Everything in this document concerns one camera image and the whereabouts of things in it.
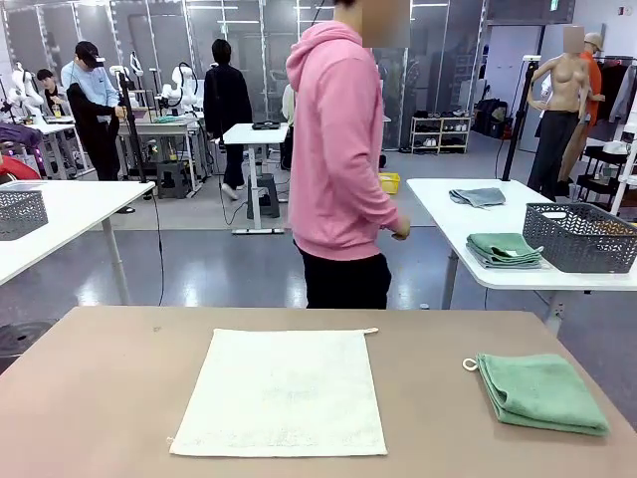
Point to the person's right hand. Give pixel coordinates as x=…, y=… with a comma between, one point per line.
x=401, y=229

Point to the dark gray plastic basket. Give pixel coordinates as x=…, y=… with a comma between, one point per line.
x=577, y=244

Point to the white towel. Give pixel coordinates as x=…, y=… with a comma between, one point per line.
x=283, y=393

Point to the green towel with loop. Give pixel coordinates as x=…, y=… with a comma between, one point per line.
x=542, y=393

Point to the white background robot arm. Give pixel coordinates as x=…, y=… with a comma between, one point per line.
x=181, y=84
x=27, y=84

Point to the pink-sleeved right forearm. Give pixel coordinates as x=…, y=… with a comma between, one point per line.
x=385, y=214

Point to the white table with basket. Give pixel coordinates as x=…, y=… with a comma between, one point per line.
x=438, y=214

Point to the gray basket with clear lid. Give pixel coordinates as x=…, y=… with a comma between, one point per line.
x=22, y=214

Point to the yellow plastic crate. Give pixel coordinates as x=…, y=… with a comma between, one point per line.
x=390, y=184

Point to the folded green towel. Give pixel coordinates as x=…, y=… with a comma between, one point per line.
x=497, y=242

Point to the wooden shoe rack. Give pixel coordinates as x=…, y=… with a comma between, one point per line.
x=440, y=134

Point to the folded light gray towel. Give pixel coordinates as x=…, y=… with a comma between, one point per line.
x=497, y=266

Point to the person in pink hoodie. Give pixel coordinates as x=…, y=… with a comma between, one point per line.
x=333, y=149

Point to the black bag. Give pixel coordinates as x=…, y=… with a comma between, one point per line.
x=490, y=117

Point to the black tray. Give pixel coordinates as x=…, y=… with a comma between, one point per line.
x=269, y=125

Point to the person in cream sweater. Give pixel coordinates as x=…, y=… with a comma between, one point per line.
x=287, y=104

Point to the white standing desk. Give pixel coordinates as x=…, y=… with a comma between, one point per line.
x=254, y=133

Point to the black shelf cart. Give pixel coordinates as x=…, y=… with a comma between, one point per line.
x=597, y=179

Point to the person in black coat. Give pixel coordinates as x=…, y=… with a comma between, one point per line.
x=226, y=99

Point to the bare mannequin with dark pants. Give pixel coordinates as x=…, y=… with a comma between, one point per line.
x=562, y=79

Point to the mannequin in orange shirt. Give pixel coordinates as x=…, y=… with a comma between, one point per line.
x=593, y=74

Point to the gray work table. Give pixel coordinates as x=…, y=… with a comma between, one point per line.
x=169, y=124

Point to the clothes rack with garments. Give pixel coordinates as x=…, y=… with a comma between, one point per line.
x=617, y=89

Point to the black tripod pole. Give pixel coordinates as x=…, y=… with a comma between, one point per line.
x=132, y=129

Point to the white table with gray legs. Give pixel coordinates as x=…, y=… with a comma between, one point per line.
x=74, y=209

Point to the person in light blue top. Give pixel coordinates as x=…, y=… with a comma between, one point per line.
x=89, y=84

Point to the white workbench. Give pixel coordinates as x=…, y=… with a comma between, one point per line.
x=55, y=127

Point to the seated person in gray top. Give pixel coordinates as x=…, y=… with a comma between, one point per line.
x=52, y=94

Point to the red garment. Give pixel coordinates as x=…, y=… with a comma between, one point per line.
x=17, y=170

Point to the purple garment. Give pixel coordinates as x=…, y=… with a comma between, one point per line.
x=20, y=135

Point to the black round floor base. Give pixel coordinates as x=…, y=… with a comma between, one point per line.
x=22, y=338

